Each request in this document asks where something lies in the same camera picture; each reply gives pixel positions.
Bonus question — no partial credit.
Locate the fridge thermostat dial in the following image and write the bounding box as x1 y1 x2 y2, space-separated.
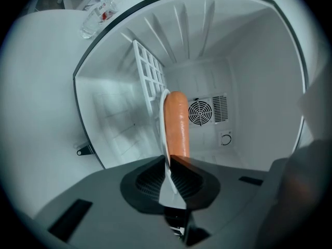
219 130 233 147

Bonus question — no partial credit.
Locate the orange sausage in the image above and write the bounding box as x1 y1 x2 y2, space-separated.
163 91 191 159

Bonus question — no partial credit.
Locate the round fan grille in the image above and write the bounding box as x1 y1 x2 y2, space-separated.
188 100 214 127

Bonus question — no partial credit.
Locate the clear plastic water bottle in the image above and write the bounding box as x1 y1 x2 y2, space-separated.
80 0 134 39

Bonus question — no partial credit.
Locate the white fridge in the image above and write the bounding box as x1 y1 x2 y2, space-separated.
7 0 315 174

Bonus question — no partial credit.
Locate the black fridge hinge bracket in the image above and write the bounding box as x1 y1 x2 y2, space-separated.
76 144 93 157

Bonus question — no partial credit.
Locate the white wire fridge shelf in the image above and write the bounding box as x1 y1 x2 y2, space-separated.
132 39 168 119

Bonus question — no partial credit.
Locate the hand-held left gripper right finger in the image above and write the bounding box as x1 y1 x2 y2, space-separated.
170 155 222 210

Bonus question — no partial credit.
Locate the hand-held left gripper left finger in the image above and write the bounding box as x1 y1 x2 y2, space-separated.
120 155 167 214

